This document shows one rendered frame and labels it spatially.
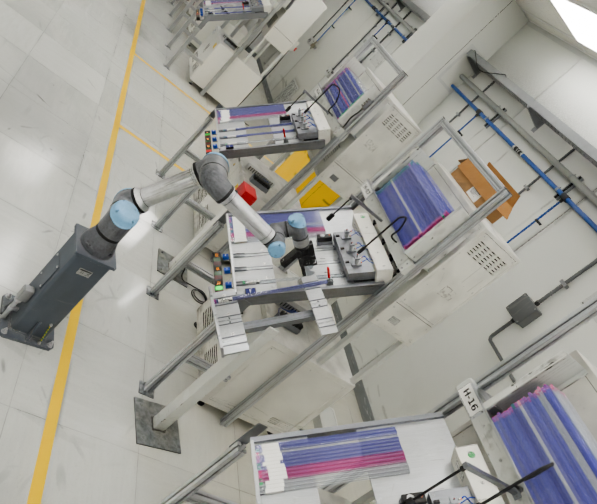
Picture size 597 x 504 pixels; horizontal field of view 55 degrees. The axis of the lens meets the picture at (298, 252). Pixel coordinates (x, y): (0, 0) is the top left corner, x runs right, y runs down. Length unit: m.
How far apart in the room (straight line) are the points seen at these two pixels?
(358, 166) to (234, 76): 3.35
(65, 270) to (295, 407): 1.48
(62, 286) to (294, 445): 1.18
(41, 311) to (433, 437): 1.69
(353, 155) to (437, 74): 2.12
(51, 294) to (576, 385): 2.06
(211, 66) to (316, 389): 4.72
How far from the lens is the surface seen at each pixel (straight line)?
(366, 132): 3.93
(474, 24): 5.88
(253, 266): 2.80
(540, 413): 1.99
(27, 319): 2.73
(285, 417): 3.33
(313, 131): 3.90
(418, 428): 2.19
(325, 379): 3.13
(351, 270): 2.70
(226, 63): 7.00
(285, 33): 7.00
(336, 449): 2.09
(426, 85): 5.90
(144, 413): 2.92
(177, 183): 2.43
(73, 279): 2.55
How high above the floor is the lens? 1.94
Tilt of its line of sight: 20 degrees down
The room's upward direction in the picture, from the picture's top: 48 degrees clockwise
